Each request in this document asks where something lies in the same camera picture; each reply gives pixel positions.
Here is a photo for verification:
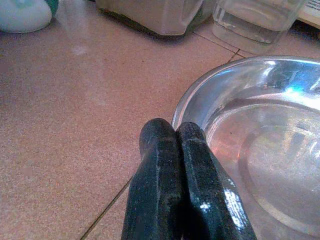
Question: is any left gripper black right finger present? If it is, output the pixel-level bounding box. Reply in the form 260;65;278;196
176;121;258;240

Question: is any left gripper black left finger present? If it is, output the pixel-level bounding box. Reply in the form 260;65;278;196
121;117;187;240

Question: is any round stainless steel bowl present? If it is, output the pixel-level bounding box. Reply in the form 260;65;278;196
171;55;320;238

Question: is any plastic jar with pink lid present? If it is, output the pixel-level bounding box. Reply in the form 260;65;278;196
95;0;205;36

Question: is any clear drinking glass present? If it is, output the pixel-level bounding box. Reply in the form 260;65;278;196
211;0;307;55

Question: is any white and green mug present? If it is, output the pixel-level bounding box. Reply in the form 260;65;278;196
0;0;60;34

